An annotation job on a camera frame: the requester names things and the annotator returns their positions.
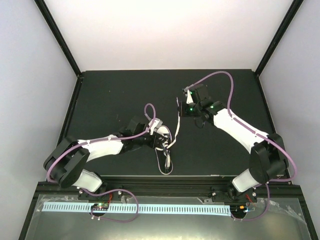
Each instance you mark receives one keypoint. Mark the black white sneaker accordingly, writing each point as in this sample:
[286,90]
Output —
[162,153]

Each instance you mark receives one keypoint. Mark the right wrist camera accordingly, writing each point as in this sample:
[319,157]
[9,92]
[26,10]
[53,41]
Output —
[196,93]

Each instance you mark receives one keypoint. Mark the black frame post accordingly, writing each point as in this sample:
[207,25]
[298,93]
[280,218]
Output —
[280,32]
[50,21]

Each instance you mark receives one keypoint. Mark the right small circuit board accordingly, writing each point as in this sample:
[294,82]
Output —
[244,209]

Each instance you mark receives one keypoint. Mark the left black frame post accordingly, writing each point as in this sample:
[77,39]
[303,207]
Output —
[50,21]

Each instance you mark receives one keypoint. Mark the small circuit board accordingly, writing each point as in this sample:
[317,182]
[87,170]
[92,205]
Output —
[244,209]
[100,206]

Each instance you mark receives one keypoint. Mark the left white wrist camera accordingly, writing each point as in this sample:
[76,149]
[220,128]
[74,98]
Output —
[154,125]

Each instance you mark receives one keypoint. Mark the black table mat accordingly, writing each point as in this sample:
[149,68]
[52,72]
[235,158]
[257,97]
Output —
[108,100]

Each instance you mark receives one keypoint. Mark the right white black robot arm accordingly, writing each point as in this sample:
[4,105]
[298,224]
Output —
[266,157]

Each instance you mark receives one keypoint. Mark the light blue slotted cable duct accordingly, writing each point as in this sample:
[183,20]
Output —
[131,208]

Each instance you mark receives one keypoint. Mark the white shoelace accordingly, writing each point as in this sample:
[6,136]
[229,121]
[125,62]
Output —
[176,132]

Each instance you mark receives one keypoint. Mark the right black frame post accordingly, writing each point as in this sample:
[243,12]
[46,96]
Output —
[280,32]

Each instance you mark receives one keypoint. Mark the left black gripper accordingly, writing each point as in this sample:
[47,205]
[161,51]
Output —
[155,142]

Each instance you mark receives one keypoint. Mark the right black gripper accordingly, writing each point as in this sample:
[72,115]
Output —
[183,111]

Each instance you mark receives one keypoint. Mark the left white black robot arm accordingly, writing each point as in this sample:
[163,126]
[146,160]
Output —
[66,164]

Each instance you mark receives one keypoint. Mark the left small circuit board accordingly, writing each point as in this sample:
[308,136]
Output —
[100,206]

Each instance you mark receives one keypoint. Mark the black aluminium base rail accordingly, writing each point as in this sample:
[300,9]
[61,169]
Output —
[218,189]

